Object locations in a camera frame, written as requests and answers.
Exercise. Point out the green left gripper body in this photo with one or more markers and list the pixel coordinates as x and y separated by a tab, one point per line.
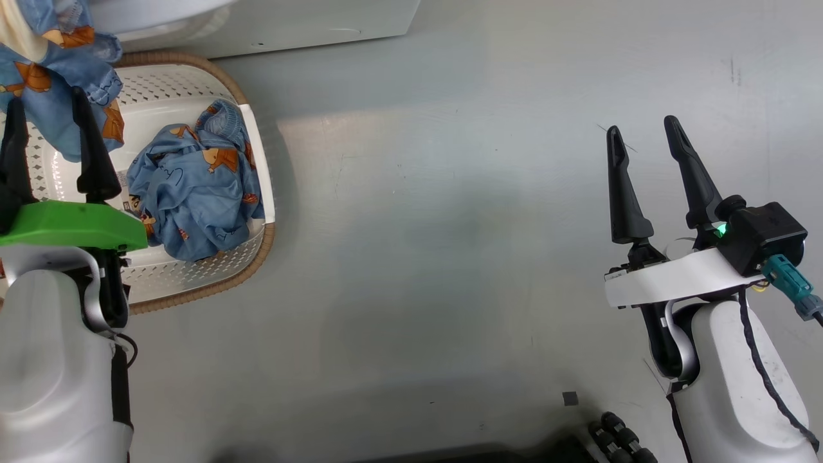
71	225

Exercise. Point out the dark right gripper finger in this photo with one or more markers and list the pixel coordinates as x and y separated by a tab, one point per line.
627	206
697	186

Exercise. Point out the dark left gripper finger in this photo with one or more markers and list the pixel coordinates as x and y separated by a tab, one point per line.
95	167
14	161

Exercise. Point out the blue cartoon garment cream collar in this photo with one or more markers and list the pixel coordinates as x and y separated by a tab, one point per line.
51	64

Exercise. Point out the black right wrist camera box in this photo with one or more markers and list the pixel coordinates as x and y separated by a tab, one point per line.
765	235

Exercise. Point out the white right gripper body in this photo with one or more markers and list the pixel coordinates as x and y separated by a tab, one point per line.
669	280

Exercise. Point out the white front-load washing machine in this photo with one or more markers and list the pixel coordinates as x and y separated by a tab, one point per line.
289	26

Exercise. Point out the small grey floor tape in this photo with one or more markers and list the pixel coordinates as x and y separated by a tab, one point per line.
569	399

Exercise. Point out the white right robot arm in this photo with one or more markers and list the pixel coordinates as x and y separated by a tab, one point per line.
720	373

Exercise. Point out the cream perforated laundry basket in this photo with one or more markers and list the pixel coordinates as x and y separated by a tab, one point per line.
193	276

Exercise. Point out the blue cartoon print garment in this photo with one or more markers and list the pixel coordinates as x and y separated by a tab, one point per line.
193	193

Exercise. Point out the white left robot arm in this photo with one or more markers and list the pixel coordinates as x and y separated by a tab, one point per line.
51	360

